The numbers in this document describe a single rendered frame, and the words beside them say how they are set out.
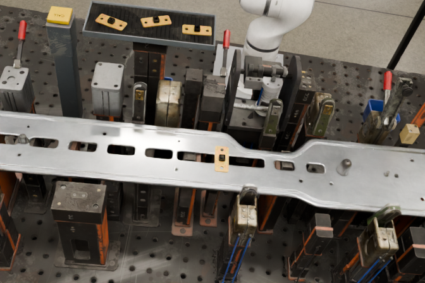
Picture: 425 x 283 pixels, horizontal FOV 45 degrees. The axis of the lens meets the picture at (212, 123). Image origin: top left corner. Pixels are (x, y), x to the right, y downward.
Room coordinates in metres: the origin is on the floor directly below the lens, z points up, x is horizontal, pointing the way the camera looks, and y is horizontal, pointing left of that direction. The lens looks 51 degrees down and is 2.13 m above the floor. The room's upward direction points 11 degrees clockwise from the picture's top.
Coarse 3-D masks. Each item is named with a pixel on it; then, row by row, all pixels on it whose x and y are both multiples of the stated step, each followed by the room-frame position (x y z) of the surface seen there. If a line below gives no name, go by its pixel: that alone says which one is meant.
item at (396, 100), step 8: (400, 80) 1.03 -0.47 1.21; (408, 80) 1.04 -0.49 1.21; (400, 88) 1.03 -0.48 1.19; (408, 88) 1.00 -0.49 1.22; (392, 96) 1.02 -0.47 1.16; (400, 96) 1.03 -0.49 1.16; (408, 96) 1.00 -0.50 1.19; (392, 104) 1.02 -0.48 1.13; (400, 104) 1.01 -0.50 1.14; (384, 112) 1.01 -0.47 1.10; (392, 112) 1.02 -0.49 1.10; (384, 120) 1.00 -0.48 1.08; (392, 120) 1.01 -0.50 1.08
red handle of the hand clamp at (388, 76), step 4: (388, 72) 1.13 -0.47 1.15; (384, 76) 1.12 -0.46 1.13; (388, 76) 1.12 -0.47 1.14; (384, 80) 1.11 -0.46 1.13; (388, 80) 1.11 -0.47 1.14; (384, 84) 1.10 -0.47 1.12; (388, 84) 1.10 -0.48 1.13; (384, 88) 1.09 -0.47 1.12; (388, 88) 1.09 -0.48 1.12; (384, 92) 1.08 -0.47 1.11; (388, 92) 1.08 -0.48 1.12; (384, 96) 1.07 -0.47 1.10; (388, 96) 1.07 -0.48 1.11; (384, 100) 1.06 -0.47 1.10; (384, 104) 1.05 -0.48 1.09; (388, 116) 1.02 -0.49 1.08; (388, 120) 1.01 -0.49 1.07; (384, 124) 1.00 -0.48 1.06
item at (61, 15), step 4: (52, 8) 1.10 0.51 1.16; (56, 8) 1.10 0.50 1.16; (60, 8) 1.10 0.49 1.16; (64, 8) 1.11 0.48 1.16; (68, 8) 1.11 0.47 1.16; (52, 12) 1.08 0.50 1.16; (56, 12) 1.09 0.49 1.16; (60, 12) 1.09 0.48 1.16; (64, 12) 1.09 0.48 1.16; (68, 12) 1.10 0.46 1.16; (48, 16) 1.06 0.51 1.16; (52, 16) 1.06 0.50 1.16; (56, 16) 1.07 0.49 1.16; (60, 16) 1.07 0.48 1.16; (64, 16) 1.07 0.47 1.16; (68, 16) 1.08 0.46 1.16; (48, 20) 1.05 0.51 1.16; (52, 20) 1.05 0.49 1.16; (56, 20) 1.05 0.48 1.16; (60, 20) 1.06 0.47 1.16; (64, 20) 1.06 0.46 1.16; (68, 20) 1.06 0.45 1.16
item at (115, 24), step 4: (100, 16) 1.10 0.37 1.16; (104, 16) 1.10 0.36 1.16; (108, 16) 1.11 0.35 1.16; (96, 20) 1.08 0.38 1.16; (100, 20) 1.08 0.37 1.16; (104, 20) 1.09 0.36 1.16; (108, 20) 1.08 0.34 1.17; (112, 20) 1.08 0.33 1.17; (116, 20) 1.10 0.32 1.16; (120, 20) 1.10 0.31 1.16; (104, 24) 1.07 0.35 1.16; (108, 24) 1.08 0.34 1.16; (112, 24) 1.08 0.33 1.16; (116, 24) 1.08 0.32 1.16; (120, 24) 1.09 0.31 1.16; (124, 24) 1.09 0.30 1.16; (116, 28) 1.06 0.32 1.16; (120, 28) 1.07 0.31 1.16
